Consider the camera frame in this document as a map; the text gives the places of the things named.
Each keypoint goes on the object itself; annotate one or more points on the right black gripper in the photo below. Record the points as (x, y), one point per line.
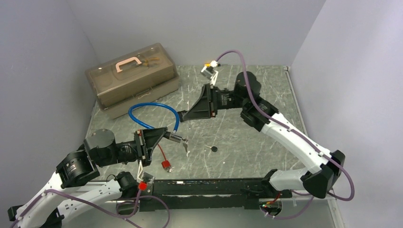
(206, 106)

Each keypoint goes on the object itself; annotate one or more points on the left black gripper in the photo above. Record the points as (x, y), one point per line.
(152, 137)

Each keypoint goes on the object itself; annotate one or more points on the blue cable lock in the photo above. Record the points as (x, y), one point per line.
(151, 115)

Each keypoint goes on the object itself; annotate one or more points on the red cable lock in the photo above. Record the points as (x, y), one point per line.
(164, 163)

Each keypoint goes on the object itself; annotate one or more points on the silver key bunch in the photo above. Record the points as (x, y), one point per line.
(185, 144)

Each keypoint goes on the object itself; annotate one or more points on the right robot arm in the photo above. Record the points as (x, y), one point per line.
(322, 167)

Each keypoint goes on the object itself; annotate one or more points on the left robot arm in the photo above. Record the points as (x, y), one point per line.
(55, 204)

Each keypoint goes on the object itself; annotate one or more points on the black headed key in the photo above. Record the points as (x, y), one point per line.
(212, 148)

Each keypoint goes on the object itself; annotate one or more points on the brown translucent tool box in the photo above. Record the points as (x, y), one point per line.
(144, 75)

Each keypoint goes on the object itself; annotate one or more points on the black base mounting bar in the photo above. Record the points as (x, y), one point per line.
(153, 203)

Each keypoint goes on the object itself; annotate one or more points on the aluminium frame rail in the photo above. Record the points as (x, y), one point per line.
(171, 193)

